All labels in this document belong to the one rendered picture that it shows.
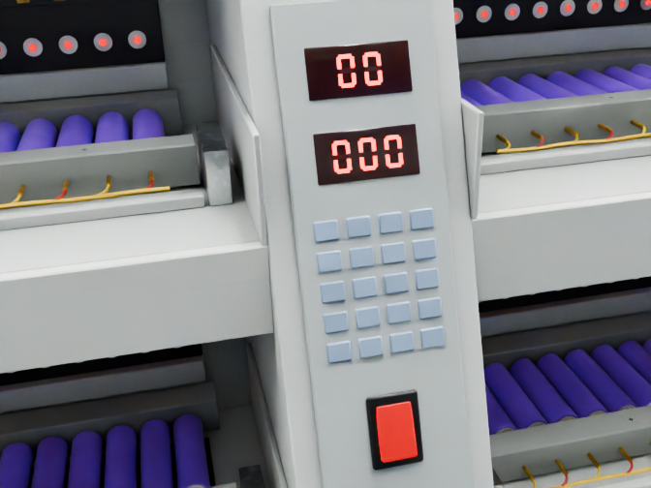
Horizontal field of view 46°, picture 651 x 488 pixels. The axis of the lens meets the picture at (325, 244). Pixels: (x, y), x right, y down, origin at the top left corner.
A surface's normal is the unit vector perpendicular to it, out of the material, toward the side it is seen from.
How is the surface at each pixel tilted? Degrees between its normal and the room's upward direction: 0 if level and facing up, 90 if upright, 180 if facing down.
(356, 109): 90
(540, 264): 110
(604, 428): 20
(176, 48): 90
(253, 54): 90
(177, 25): 90
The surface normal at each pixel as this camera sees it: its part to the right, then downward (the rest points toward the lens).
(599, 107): 0.22, 0.43
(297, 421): 0.20, 0.10
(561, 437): -0.03, -0.90
